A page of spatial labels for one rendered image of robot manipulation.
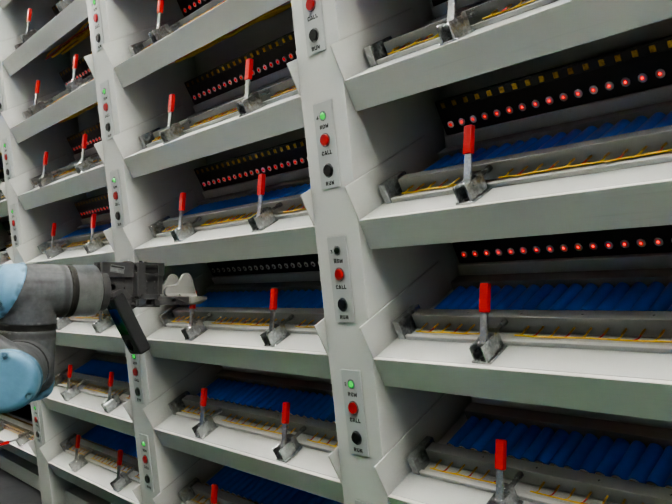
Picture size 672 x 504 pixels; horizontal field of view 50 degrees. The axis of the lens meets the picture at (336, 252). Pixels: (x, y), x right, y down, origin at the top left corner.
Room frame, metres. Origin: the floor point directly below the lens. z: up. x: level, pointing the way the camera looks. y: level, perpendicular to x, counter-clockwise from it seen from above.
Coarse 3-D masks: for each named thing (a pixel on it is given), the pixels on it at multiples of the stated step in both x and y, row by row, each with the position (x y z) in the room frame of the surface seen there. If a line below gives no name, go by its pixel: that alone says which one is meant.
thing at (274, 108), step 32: (224, 64) 1.46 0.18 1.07; (256, 64) 1.39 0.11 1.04; (288, 64) 1.04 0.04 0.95; (192, 96) 1.59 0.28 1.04; (224, 96) 1.50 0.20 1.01; (256, 96) 1.19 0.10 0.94; (288, 96) 1.15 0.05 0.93; (160, 128) 1.57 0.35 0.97; (192, 128) 1.37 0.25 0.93; (224, 128) 1.22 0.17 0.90; (256, 128) 1.16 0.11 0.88; (288, 128) 1.11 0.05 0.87; (128, 160) 1.50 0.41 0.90; (160, 160) 1.41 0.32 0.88
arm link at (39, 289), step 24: (24, 264) 1.17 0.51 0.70; (48, 264) 1.21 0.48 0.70; (0, 288) 1.14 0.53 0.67; (24, 288) 1.14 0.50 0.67; (48, 288) 1.17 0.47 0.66; (72, 288) 1.19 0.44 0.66; (0, 312) 1.13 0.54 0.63; (24, 312) 1.15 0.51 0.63; (48, 312) 1.17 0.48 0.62; (72, 312) 1.21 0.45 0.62
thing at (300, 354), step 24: (144, 312) 1.51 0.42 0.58; (168, 312) 1.53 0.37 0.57; (168, 336) 1.46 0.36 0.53; (216, 336) 1.33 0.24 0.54; (240, 336) 1.28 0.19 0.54; (288, 336) 1.19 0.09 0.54; (312, 336) 1.14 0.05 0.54; (192, 360) 1.39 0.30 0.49; (216, 360) 1.32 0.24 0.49; (240, 360) 1.25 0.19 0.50; (264, 360) 1.19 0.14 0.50; (288, 360) 1.14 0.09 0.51; (312, 360) 1.09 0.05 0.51
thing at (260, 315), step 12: (180, 312) 1.51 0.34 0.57; (204, 312) 1.43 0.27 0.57; (216, 312) 1.40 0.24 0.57; (228, 312) 1.36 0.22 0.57; (240, 312) 1.33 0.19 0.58; (252, 312) 1.30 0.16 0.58; (264, 312) 1.27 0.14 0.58; (276, 312) 1.25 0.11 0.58; (288, 312) 1.22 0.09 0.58; (300, 312) 1.20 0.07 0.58; (312, 312) 1.17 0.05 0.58; (228, 324) 1.35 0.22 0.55; (240, 324) 1.32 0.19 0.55; (252, 324) 1.29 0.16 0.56; (300, 324) 1.19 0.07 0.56; (312, 324) 1.19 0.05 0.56
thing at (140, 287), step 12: (96, 264) 1.28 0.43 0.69; (108, 264) 1.27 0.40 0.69; (120, 264) 1.28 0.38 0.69; (132, 264) 1.30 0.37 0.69; (144, 264) 1.29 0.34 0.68; (156, 264) 1.31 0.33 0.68; (108, 276) 1.26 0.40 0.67; (120, 276) 1.28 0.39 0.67; (132, 276) 1.29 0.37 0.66; (144, 276) 1.29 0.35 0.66; (156, 276) 1.32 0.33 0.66; (108, 288) 1.24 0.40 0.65; (120, 288) 1.28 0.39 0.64; (132, 288) 1.30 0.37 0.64; (144, 288) 1.29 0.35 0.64; (156, 288) 1.32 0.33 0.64; (108, 300) 1.25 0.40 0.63; (132, 300) 1.29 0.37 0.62; (144, 300) 1.28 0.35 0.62
